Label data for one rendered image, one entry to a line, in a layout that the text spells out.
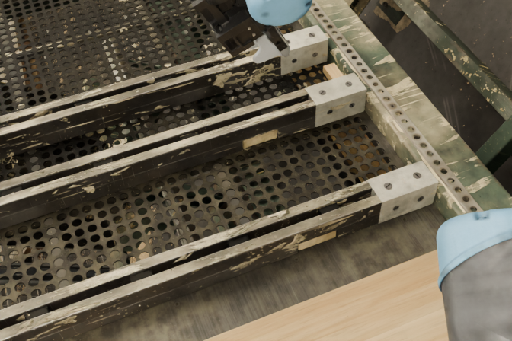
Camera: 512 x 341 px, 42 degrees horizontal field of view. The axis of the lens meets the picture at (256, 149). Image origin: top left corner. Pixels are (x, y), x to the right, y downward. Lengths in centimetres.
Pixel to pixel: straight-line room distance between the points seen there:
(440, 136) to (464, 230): 99
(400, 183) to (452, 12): 136
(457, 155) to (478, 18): 117
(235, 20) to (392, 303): 58
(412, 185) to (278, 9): 65
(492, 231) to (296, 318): 78
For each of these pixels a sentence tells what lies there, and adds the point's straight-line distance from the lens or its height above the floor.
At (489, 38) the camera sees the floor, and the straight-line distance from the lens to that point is 247.
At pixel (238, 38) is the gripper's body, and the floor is 143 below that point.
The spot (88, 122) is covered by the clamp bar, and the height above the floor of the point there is 139.
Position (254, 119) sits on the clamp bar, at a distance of 141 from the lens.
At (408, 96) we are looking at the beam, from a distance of 151.
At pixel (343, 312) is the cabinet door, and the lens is 120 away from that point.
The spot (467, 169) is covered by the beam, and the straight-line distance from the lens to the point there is 139.
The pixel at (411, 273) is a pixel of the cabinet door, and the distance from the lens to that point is 126.
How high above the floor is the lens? 200
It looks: 38 degrees down
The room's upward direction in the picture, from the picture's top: 80 degrees counter-clockwise
